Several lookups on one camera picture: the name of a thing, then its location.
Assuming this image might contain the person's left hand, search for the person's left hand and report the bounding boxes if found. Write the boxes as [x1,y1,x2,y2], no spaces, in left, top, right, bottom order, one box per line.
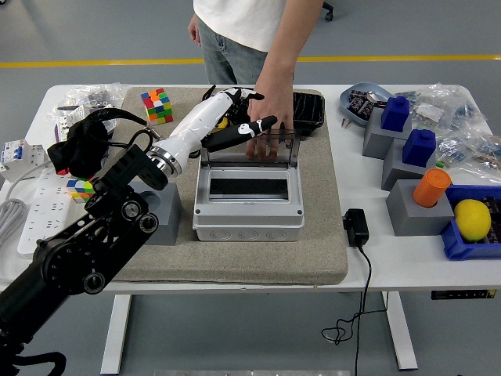
[247,80,295,161]

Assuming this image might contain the person's right hand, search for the person's right hand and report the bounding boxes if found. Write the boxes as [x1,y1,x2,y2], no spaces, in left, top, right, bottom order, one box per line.
[187,17,203,47]

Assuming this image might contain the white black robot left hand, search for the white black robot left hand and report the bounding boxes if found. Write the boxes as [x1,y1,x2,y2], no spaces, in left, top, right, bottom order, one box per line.
[154,88,279,165]

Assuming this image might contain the smoky transparent box lid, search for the smoky transparent box lid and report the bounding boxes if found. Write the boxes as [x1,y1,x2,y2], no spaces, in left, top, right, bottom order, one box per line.
[199,127,302,169]

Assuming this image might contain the grey electrical junction box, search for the grey electrical junction box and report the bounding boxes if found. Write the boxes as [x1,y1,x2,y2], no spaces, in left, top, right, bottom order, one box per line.
[193,166,305,242]

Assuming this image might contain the blue block battery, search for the blue block battery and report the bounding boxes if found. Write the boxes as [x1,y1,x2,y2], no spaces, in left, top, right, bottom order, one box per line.
[380,96,411,132]
[402,128,437,166]

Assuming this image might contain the orange cylinder battery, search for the orange cylinder battery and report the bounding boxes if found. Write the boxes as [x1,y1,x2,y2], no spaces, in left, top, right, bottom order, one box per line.
[412,168,452,208]

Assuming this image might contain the yellow tape measure marked 5m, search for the yellow tape measure marked 5m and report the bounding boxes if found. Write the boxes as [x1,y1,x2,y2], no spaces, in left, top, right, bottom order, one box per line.
[201,84,230,129]

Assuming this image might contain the black plastic tray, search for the black plastic tray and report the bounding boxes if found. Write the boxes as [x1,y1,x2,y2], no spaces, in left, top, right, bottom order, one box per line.
[225,89,326,137]

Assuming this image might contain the large colourful puzzle cube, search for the large colourful puzzle cube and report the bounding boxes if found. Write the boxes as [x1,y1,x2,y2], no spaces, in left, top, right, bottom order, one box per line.
[140,87,175,126]

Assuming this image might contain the person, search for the person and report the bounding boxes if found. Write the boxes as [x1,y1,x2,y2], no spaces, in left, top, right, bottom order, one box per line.
[187,0,326,85]

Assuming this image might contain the grey-blue bowl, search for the grey-blue bowl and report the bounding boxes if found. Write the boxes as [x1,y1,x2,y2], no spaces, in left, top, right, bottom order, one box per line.
[339,81,395,127]

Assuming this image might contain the grey block with round hole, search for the grey block with round hole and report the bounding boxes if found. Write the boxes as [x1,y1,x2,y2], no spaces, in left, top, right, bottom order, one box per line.
[128,182,182,246]
[385,179,455,237]

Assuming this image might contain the clear bag of screws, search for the clear bag of screws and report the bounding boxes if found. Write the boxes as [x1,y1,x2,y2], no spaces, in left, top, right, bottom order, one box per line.
[49,81,128,118]

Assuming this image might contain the grey block holder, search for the grey block holder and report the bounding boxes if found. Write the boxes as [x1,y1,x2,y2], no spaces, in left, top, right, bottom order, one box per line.
[362,107,413,161]
[381,137,438,192]

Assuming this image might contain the white purple paper pack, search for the white purple paper pack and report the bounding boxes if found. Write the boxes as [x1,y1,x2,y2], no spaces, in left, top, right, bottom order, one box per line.
[54,103,118,142]

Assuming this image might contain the black cloth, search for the black cloth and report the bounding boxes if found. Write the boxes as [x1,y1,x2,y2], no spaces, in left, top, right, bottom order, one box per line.
[46,117,114,177]

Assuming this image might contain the small colourful puzzle cube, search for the small colourful puzzle cube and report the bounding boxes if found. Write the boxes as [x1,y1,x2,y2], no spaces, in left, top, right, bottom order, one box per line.
[65,178,97,204]

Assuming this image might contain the black power adapter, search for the black power adapter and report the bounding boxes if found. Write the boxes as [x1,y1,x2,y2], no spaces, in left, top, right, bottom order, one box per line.
[342,208,370,248]

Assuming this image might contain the grey-brown table mat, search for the grey-brown table mat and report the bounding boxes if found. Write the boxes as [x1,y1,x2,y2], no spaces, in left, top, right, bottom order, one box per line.
[74,86,349,286]

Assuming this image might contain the clear bag of parts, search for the clear bag of parts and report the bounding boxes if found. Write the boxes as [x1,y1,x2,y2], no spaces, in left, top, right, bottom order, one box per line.
[434,127,501,181]
[395,82,481,131]

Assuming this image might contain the white power strip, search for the white power strip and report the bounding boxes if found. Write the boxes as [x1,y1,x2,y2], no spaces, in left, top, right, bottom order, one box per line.
[17,167,76,258]

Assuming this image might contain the white circuit breaker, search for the white circuit breaker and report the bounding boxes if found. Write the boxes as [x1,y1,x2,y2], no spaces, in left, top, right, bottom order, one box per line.
[0,139,50,183]

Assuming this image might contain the white table leg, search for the white table leg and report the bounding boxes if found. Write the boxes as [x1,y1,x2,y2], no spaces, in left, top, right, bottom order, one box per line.
[99,294,132,375]
[381,291,419,371]

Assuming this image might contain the yellow lemon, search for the yellow lemon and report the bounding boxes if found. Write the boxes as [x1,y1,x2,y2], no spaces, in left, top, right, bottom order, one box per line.
[453,198,492,242]

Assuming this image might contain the blue plastic bin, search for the blue plastic bin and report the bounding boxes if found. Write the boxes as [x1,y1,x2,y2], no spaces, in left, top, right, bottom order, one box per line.
[440,184,501,262]

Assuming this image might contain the dark packets in bin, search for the dark packets in bin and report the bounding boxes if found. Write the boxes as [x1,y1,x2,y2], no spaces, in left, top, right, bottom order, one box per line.
[481,195,501,246]

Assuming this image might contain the black table control panel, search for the black table control panel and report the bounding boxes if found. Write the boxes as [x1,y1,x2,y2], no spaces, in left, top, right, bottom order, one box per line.
[431,289,494,301]

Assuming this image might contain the black adapter cord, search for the black adapter cord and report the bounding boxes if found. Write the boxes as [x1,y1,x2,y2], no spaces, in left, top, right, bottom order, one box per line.
[321,245,389,376]

